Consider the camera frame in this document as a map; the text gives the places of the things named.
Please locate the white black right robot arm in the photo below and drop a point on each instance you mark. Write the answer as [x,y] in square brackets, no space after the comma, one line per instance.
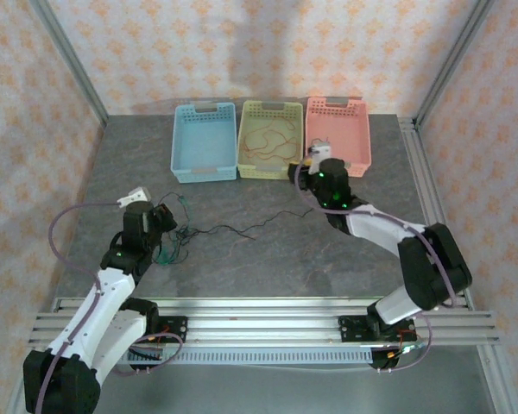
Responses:
[431,267]

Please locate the aluminium frame leg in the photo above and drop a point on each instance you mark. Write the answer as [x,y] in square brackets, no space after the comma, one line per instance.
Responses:
[498,379]
[17,397]

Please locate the aluminium side rail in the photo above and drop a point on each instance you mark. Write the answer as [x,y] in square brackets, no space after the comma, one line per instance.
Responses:
[428,194]

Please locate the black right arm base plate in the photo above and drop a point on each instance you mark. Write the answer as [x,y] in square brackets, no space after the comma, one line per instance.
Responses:
[354,330]

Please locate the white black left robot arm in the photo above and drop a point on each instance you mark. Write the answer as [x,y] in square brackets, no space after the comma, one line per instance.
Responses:
[108,297]

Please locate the blue plastic basket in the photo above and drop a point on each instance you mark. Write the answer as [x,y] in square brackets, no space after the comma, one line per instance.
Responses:
[204,138]

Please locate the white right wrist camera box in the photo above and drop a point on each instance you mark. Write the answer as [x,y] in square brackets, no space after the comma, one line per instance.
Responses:
[321,153]

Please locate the pink plastic basket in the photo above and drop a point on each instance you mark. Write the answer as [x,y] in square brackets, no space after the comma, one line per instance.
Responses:
[345,129]

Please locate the aluminium frame post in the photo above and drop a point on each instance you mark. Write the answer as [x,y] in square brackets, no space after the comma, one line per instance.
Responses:
[75,64]
[450,64]

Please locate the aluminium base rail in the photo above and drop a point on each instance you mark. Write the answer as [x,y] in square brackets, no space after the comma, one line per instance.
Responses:
[263,328]

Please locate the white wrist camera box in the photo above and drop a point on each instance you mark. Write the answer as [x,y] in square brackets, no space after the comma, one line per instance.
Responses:
[136,196]
[321,153]

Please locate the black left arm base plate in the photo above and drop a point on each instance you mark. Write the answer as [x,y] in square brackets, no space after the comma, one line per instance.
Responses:
[177,330]

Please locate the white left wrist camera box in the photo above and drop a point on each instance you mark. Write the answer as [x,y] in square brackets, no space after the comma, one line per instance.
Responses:
[136,196]

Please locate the green plastic basket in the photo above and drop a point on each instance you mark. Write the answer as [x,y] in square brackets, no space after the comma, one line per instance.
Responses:
[272,112]

